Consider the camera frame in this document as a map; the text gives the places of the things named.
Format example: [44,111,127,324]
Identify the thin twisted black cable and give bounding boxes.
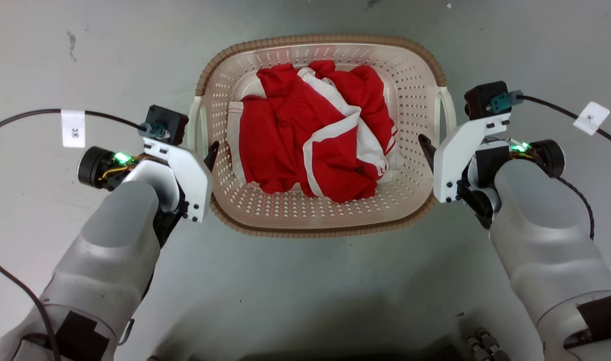
[555,174,595,241]

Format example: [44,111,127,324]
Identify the black left camera cable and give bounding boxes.
[0,108,148,138]

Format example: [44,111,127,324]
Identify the beige plastic laundry basket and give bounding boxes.
[187,34,458,239]

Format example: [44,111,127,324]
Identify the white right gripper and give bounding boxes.
[418,113,512,230]

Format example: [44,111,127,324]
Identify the red and white garment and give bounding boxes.
[227,60,404,204]

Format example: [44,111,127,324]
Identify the white paper cable tag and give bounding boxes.
[61,109,86,148]
[573,101,610,136]

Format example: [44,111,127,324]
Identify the black camera cable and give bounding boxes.
[0,108,148,138]
[516,95,611,151]

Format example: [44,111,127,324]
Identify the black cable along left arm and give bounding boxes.
[0,250,62,361]

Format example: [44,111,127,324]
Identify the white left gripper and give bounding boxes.
[143,138,220,247]

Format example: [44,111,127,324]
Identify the grey metal base connectors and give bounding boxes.
[465,328,510,361]

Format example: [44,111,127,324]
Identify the black right camera cable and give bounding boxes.
[516,95,611,151]

